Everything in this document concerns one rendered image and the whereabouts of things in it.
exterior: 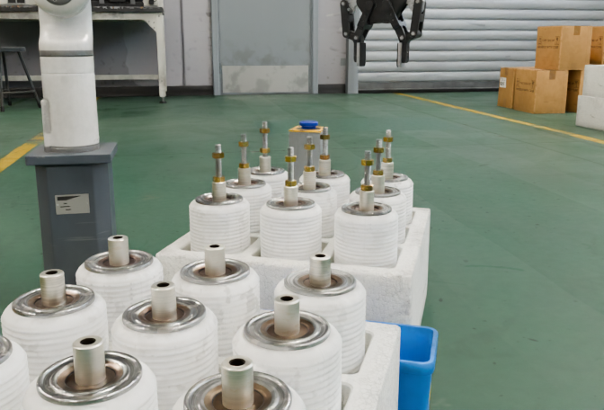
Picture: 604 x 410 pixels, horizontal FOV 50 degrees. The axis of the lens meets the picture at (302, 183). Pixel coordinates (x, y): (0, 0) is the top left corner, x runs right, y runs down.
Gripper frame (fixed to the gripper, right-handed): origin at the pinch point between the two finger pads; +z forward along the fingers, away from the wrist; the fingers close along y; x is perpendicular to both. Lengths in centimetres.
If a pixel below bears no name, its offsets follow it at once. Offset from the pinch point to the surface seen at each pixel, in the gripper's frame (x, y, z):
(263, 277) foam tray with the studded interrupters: -22.3, -8.4, 31.3
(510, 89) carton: 406, -62, 33
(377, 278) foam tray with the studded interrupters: -18.1, 7.9, 29.8
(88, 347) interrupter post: -68, 6, 19
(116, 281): -51, -9, 23
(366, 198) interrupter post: -12.4, 3.4, 20.0
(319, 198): -5.9, -7.8, 22.7
